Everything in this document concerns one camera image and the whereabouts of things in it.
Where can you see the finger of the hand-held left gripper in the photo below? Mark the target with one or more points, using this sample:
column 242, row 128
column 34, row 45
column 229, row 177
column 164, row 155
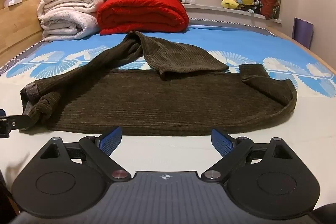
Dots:
column 21, row 121

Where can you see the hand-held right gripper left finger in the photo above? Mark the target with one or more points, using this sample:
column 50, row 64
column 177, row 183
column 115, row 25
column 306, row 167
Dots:
column 111, row 141

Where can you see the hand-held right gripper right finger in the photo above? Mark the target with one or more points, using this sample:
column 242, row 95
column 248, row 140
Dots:
column 221, row 142

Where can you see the wooden headboard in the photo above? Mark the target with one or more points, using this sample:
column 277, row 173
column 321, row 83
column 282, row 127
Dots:
column 18, row 29

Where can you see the white folded quilt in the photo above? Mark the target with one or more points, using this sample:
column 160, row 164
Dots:
column 65, row 19

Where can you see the blue white patterned bed sheet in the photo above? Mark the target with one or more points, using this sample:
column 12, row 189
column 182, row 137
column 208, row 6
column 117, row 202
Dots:
column 302, row 134

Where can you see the tissue pack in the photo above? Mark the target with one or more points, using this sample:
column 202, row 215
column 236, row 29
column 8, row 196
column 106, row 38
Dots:
column 13, row 0

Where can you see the window sill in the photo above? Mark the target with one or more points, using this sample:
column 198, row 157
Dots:
column 231, row 14

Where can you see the red folded quilt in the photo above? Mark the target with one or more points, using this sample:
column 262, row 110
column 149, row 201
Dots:
column 141, row 11

